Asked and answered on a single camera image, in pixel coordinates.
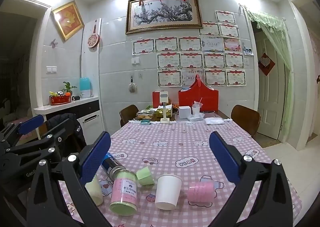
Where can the small green potted plant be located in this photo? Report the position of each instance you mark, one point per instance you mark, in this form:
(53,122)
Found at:
(68,88)

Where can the food container tray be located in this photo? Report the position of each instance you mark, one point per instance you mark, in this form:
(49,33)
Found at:
(146,114)

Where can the black jacket on chair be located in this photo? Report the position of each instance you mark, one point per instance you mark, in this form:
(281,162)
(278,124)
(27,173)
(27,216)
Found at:
(67,132)

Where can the left brown wooden chair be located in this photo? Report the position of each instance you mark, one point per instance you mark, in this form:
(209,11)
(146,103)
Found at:
(127,114)

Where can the white panelled door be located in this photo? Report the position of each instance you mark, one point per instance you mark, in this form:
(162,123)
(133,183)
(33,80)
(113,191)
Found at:
(271,90)

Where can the red gift bag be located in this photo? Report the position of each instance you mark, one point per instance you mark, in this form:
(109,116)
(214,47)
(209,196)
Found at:
(199,92)

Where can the pink checkered tablecloth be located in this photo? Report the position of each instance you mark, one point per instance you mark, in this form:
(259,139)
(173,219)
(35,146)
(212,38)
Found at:
(181,149)

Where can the white square box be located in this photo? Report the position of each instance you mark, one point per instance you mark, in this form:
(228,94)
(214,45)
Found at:
(184,112)

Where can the green lace door curtain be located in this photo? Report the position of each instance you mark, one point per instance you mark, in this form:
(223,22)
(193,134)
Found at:
(276,31)

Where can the small red box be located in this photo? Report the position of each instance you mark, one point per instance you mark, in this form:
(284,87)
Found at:
(156,99)

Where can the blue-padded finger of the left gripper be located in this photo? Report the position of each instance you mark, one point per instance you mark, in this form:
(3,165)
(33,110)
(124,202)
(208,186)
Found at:
(28,126)

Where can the small green cup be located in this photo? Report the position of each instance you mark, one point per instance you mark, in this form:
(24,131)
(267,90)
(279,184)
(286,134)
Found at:
(144,176)

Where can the gold framed orange picture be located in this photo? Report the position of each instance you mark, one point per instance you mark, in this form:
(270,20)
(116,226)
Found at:
(67,20)

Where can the white paper cup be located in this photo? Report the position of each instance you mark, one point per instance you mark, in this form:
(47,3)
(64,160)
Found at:
(168,192)

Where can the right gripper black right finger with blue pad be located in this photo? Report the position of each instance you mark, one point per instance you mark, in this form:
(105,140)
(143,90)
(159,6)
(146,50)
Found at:
(273,203)

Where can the pink plastic cup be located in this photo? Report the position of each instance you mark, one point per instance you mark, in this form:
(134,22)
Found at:
(201,192)

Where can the pink green labelled bottle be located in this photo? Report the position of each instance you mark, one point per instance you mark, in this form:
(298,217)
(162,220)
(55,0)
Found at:
(124,187)

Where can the brown wooden chair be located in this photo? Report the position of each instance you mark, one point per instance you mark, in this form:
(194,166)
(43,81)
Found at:
(127,114)
(248,119)

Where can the cream white cup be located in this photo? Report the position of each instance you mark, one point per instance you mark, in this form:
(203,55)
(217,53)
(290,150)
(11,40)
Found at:
(94,190)

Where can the red round wall ornament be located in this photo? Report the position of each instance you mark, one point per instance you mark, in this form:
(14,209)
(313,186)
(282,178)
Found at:
(94,38)

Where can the white desk lamp stand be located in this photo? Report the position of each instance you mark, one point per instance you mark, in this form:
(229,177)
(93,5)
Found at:
(164,98)

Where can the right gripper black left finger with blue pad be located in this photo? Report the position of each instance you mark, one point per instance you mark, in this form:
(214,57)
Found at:
(46,205)

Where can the light blue humidifier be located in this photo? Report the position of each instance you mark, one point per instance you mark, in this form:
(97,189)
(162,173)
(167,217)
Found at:
(85,87)

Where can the white plastic bag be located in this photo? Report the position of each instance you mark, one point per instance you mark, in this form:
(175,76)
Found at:
(214,121)

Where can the red diamond door decoration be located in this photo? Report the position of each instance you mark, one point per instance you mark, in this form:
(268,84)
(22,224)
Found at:
(266,64)

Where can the right brown wooden chair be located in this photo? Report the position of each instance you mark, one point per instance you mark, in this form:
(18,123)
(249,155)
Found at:
(248,119)

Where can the framed plum blossom painting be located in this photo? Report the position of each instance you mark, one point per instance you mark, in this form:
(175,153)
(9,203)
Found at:
(148,15)

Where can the white cup with straws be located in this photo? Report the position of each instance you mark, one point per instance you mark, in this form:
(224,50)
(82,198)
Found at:
(196,106)

